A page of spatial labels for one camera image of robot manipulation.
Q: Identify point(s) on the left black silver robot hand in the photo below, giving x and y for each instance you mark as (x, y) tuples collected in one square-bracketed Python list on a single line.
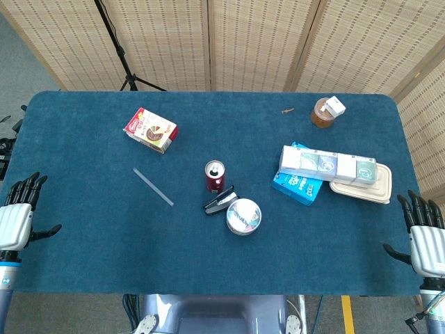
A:
[(14, 222)]

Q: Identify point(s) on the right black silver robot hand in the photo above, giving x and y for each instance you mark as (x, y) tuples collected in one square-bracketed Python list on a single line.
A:
[(427, 243)]

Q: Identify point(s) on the clear plastic straw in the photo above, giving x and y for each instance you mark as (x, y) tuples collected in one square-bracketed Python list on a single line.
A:
[(153, 186)]

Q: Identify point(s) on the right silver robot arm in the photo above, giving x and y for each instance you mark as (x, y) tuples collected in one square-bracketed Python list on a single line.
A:
[(436, 306)]

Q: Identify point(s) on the red soda can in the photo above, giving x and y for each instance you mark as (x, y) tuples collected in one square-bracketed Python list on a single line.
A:
[(215, 181)]

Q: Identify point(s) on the beige lidded food container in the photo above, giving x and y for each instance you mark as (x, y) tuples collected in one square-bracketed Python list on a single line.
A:
[(380, 189)]

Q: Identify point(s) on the black equipment on floor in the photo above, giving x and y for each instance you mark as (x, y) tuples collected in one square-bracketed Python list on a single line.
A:
[(7, 146)]

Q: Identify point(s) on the blue table cloth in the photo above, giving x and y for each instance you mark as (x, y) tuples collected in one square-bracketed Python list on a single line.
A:
[(104, 226)]

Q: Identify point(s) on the bamboo screen panel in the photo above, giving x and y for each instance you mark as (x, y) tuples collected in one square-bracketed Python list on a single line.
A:
[(257, 41), (69, 41), (365, 45), (427, 139)]

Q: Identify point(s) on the wrapped tissue multipack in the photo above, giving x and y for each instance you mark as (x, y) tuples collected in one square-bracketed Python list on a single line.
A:
[(327, 165)]

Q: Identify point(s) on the blue cardboard box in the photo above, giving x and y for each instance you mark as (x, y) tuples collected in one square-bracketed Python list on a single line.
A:
[(295, 188)]

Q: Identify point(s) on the amber jar of rubber bands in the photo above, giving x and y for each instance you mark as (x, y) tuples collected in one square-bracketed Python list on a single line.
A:
[(321, 120)]

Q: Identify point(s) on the red white food box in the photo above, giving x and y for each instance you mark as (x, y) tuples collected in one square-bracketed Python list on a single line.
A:
[(151, 130)]

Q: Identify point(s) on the small white box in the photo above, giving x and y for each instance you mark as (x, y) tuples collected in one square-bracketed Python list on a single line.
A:
[(334, 106)]

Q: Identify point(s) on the round silver tin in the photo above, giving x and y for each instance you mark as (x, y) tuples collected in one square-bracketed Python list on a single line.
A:
[(243, 215)]

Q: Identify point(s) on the black tripod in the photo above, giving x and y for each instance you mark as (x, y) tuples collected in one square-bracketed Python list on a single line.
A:
[(121, 55)]

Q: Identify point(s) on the black stapler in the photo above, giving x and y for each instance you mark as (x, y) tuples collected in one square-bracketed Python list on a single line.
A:
[(217, 203)]

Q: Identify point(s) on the silver blue robot torso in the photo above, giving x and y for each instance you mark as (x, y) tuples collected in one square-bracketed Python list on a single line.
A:
[(215, 315)]

